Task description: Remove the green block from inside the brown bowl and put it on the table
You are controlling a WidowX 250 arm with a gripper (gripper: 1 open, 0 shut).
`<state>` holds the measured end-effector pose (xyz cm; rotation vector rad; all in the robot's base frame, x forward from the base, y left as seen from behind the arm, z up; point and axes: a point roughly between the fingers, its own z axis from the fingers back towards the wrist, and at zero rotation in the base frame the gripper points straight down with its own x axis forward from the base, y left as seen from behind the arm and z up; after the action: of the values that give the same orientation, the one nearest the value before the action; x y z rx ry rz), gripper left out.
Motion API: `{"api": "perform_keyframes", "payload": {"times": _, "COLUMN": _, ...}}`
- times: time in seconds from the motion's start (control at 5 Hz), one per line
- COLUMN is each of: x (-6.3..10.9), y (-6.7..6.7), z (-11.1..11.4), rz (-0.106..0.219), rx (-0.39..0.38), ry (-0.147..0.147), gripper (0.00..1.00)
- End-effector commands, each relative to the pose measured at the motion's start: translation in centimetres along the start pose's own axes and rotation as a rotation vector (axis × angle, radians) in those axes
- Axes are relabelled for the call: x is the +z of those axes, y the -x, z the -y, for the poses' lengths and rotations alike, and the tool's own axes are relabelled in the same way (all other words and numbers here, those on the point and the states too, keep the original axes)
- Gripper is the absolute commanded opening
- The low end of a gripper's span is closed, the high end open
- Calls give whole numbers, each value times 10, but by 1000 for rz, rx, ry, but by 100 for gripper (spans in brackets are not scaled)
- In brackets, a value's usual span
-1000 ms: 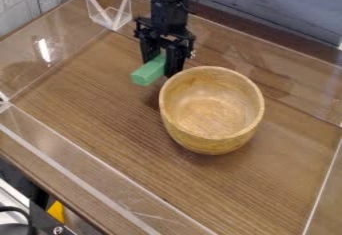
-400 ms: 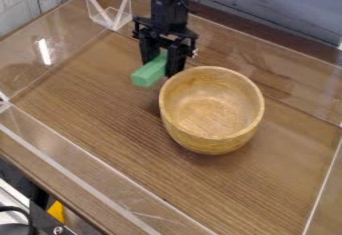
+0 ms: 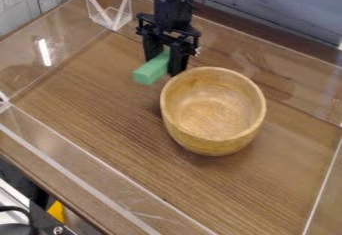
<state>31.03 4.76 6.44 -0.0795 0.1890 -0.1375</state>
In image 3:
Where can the green rectangular block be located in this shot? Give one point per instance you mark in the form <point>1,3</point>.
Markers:
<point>152,70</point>

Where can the clear acrylic front wall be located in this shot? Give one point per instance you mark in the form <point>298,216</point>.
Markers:
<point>112,202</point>

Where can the brown wooden bowl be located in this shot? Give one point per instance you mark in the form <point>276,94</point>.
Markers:
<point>212,110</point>

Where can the clear acrylic corner bracket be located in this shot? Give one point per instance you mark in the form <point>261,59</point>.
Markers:
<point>109,17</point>

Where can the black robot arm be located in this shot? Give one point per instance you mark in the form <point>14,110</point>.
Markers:
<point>167,28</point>

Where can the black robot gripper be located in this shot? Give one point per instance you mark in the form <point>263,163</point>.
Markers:
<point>167,27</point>

